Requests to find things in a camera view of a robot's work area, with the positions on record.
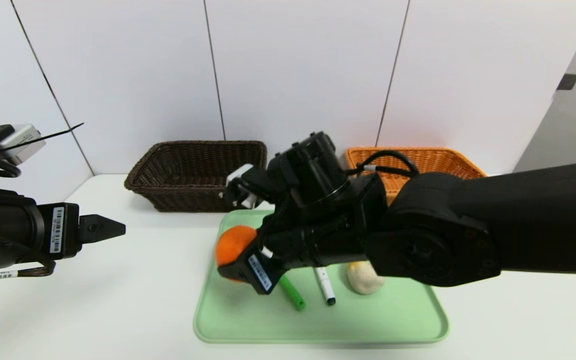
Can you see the orange wicker basket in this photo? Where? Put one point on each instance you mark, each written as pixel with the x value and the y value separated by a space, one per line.
pixel 443 160

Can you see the green plastic tray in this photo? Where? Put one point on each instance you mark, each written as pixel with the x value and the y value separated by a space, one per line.
pixel 368 320

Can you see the dark brown wicker basket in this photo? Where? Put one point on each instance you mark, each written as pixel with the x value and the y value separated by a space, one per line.
pixel 188 195

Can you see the orange fruit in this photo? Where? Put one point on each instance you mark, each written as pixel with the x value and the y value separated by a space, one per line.
pixel 233 242

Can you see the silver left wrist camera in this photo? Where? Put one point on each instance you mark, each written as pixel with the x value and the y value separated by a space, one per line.
pixel 25 142

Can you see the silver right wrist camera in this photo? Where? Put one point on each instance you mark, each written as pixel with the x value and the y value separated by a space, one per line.
pixel 240 182

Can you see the black zip tie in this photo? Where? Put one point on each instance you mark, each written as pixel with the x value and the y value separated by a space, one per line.
pixel 58 131

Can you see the white marker pen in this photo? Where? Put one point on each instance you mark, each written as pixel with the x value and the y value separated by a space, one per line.
pixel 325 287

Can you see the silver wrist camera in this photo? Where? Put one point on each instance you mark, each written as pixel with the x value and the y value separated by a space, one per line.
pixel 25 142
pixel 240 182

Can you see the white orange peach bun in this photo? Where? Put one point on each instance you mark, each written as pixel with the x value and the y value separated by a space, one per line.
pixel 365 282

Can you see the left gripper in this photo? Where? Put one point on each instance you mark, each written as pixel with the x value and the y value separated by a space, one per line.
pixel 61 230

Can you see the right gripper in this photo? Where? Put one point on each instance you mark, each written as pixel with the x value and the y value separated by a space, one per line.
pixel 258 270

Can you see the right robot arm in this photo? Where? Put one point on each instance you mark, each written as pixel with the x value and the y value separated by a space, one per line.
pixel 518 225

